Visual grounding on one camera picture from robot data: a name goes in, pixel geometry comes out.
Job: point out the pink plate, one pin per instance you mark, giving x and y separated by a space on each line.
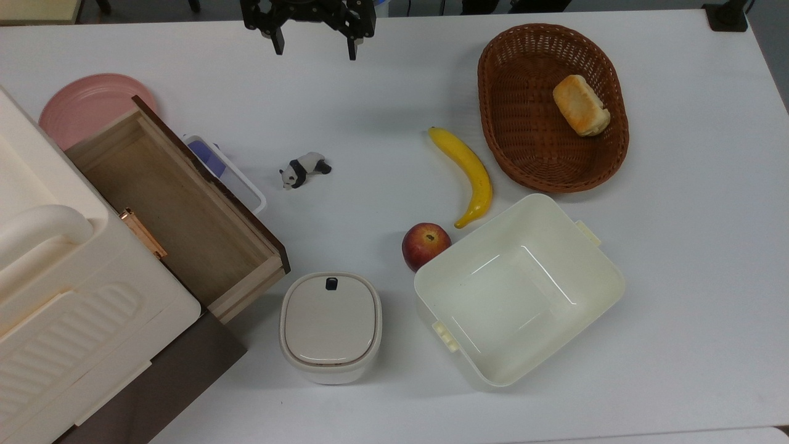
86 108

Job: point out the cream plastic box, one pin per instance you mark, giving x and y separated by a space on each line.
518 296

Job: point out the purple cube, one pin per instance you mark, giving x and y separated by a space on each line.
206 159

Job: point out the red apple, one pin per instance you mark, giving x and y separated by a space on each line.
424 243

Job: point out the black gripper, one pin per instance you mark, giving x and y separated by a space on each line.
308 9

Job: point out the light wooden side table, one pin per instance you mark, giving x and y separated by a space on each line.
37 9

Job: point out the small lidded trash can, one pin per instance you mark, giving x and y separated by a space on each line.
330 324

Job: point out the black and white panda toy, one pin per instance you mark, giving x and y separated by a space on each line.
305 168

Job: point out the black pole with base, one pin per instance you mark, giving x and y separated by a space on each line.
726 17

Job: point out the yellow banana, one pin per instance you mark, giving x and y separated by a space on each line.
474 172

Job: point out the toasted bread piece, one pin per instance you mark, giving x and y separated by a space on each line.
579 105

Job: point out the wooden drawer with brown front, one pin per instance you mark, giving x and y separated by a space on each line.
185 216

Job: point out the brown wicker basket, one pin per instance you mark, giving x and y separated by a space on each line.
530 142

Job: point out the cream plastic cabinet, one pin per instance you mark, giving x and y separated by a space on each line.
61 308

